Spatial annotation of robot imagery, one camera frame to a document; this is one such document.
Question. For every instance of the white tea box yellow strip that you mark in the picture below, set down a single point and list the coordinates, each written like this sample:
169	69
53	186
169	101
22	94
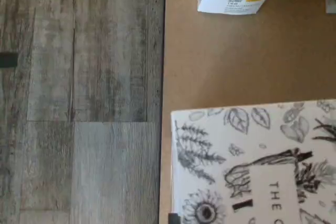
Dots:
262	155

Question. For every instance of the black metal shelf rack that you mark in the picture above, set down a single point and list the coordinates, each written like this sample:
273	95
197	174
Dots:
162	51

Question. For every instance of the black floor tape strip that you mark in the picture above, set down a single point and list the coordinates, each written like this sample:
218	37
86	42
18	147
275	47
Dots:
8	60

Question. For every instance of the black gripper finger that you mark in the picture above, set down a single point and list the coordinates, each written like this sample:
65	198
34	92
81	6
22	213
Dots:
174	218

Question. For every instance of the wooden shelf board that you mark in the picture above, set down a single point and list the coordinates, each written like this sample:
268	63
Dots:
236	58

